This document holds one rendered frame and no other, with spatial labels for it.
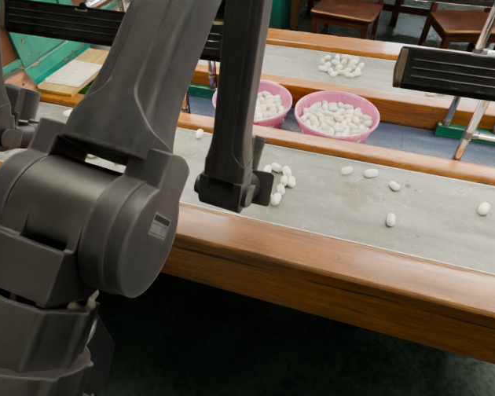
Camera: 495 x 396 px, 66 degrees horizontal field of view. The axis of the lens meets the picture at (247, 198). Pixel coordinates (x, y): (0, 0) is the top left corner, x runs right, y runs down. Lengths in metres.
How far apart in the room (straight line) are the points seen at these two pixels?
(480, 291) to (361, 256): 0.24
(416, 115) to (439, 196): 0.41
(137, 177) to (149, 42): 0.09
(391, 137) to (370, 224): 0.48
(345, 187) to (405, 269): 0.29
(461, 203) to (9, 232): 1.01
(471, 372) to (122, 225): 1.60
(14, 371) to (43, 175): 0.11
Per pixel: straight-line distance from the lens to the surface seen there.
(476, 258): 0.99
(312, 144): 1.12
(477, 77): 0.88
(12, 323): 0.25
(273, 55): 1.67
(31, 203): 0.26
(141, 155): 0.25
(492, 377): 1.76
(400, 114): 1.42
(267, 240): 0.85
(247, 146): 0.55
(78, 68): 1.60
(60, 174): 0.27
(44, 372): 0.26
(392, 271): 0.86
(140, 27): 0.29
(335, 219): 0.95
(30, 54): 1.54
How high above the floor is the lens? 1.43
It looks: 45 degrees down
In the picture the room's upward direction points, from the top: straight up
